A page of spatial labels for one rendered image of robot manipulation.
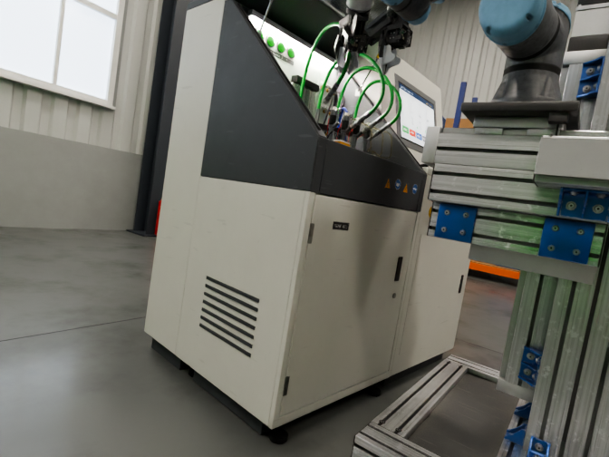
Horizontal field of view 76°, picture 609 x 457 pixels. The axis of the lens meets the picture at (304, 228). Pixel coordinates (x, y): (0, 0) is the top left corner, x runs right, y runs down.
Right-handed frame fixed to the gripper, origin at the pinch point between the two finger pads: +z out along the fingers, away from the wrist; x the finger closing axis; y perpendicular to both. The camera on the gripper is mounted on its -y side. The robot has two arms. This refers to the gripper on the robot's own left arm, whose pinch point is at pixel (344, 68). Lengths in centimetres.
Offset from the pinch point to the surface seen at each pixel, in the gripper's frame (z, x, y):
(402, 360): 102, 28, 67
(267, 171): 19.2, -29.8, 29.1
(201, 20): 4, -47, -45
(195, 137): 33, -53, -9
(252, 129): 14.8, -32.9, 12.6
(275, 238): 30, -30, 48
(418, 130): 52, 58, -34
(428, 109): 50, 71, -50
